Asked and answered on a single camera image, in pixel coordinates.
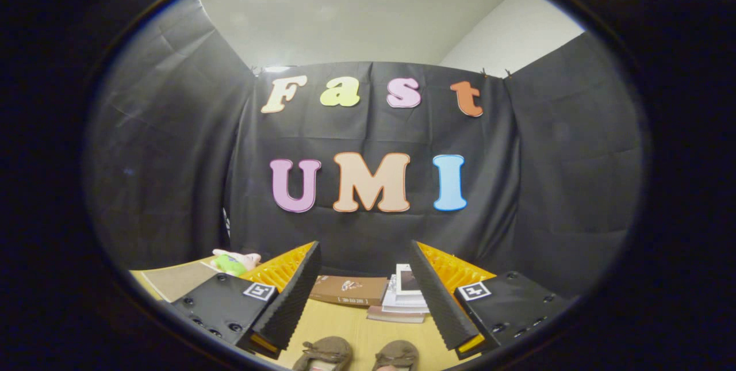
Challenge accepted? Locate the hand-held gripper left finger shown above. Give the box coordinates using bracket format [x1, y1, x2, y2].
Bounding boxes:
[171, 240, 321, 360]

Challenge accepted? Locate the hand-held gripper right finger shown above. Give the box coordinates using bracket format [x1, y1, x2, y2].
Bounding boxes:
[409, 240, 571, 360]

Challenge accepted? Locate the brown bow shoe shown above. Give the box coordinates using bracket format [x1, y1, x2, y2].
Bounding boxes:
[372, 340, 420, 371]
[292, 336, 355, 371]

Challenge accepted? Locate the beige fabric storage box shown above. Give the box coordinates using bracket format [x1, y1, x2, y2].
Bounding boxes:
[141, 261, 220, 303]

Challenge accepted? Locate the white portrait cover book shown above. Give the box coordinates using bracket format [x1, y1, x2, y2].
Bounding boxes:
[396, 263, 424, 297]

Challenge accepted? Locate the pale pink book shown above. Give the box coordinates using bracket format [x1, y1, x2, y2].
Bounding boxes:
[367, 305, 427, 324]

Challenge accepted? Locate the brown book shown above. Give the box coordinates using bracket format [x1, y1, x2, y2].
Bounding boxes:
[309, 275, 389, 307]

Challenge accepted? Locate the pink and green plush toy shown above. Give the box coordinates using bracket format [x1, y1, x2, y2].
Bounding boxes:
[210, 249, 262, 277]

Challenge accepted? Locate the black backdrop cloth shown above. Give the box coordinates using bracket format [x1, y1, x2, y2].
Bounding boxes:
[83, 0, 645, 303]

